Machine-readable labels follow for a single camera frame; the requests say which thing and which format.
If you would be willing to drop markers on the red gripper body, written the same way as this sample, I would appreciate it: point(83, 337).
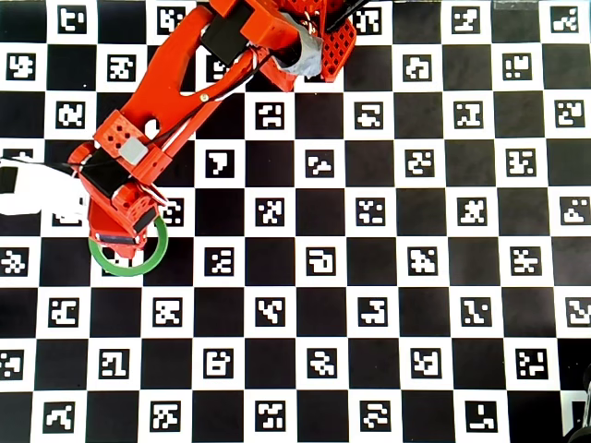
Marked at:
point(116, 239)

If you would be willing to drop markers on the red printed robot arm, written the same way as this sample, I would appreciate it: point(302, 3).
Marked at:
point(175, 92)

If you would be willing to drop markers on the black white marker checkerboard mat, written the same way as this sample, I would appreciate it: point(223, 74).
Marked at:
point(369, 277)

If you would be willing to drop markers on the clear tape strip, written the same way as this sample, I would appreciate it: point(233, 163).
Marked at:
point(510, 4)

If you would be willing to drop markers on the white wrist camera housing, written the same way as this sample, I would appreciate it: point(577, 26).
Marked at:
point(41, 194)

